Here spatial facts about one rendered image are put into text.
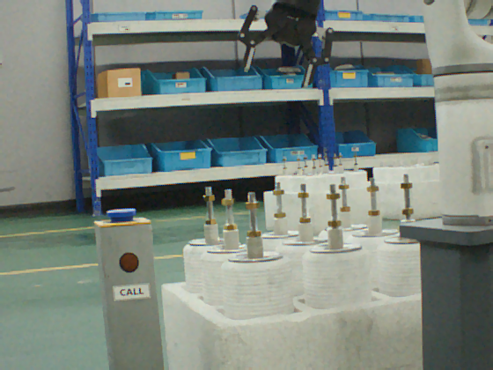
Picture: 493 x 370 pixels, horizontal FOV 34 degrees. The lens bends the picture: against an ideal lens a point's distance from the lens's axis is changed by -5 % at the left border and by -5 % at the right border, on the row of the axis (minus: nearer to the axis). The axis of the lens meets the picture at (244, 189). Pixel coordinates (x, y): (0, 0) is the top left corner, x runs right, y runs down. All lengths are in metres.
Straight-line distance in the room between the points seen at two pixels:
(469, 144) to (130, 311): 0.50
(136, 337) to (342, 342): 0.28
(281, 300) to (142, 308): 0.19
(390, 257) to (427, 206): 2.84
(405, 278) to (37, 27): 5.44
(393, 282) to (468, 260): 0.29
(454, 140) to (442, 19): 0.14
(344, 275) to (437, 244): 0.23
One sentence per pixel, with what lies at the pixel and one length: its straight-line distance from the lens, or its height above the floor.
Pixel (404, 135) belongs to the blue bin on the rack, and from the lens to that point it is 7.09.
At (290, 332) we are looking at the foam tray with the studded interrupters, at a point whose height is 0.16.
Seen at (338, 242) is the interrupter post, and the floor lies 0.26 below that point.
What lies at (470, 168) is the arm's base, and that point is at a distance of 0.94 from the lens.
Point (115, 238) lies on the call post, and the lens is 1.11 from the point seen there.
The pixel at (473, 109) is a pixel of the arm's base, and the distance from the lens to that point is 0.94.
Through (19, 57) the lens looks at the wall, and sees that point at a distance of 6.38.
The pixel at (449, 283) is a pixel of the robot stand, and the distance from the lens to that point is 0.95.
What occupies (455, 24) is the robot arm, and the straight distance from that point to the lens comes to 0.94.
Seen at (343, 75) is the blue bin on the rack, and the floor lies 0.89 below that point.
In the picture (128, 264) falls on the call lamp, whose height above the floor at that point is 0.26.
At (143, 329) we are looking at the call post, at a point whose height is 0.17.
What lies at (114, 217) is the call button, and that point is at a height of 0.32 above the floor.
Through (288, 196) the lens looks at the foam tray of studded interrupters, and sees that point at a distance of 3.77.
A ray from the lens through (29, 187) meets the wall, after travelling 6.33.
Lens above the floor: 0.41
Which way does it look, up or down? 3 degrees down
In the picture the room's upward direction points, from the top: 4 degrees counter-clockwise
